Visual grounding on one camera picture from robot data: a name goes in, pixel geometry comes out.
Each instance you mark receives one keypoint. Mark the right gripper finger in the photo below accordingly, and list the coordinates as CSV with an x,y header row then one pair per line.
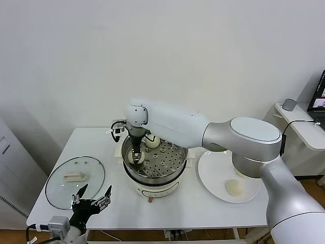
x,y
139,158
133,153

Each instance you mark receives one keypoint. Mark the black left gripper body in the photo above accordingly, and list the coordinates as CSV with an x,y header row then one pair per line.
x,y
85,209

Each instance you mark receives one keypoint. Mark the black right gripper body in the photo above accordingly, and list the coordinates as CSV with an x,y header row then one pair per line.
x,y
136,143

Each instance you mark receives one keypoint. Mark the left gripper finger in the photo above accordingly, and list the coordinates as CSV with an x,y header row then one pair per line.
x,y
106,196
81,192

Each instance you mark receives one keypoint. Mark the white steamed baozi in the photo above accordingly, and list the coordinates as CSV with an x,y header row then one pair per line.
x,y
240,175
155,143
233,188
130,158

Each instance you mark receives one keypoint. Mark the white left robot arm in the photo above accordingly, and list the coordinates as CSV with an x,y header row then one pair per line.
x,y
73,235

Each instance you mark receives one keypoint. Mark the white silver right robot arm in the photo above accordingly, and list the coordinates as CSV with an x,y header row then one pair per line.
x,y
228,134

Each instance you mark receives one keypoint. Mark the perforated steel steamer basket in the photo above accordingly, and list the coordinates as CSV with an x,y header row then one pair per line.
x,y
165,157

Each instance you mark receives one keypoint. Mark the glass pot lid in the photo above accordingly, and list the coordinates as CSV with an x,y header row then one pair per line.
x,y
58,185

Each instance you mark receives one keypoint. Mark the white electric cooking pot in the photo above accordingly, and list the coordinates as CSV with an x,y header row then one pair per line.
x,y
157,189

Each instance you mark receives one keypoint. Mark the white cabinet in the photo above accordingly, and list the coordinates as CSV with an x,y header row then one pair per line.
x,y
15,165

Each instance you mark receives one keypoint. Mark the white round plate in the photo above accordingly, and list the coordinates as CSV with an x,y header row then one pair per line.
x,y
210,175

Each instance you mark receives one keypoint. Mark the white power strip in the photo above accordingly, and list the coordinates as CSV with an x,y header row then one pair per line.
x,y
177,232

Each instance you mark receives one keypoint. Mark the black usb hub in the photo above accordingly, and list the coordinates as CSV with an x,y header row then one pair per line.
x,y
282,147

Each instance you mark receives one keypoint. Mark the white side desk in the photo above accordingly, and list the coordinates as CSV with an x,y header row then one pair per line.
x,y
302,132

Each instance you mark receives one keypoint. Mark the black laptop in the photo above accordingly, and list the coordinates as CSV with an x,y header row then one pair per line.
x,y
318,94

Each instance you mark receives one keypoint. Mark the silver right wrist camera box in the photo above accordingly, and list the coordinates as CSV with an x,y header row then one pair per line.
x,y
117,130

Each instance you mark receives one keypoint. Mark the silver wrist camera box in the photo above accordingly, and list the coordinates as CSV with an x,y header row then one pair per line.
x,y
58,225
117,130

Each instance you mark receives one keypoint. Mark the white table frame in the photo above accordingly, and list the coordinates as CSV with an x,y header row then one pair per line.
x,y
86,235

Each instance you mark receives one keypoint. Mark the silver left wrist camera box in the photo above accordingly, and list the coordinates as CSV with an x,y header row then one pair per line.
x,y
58,225

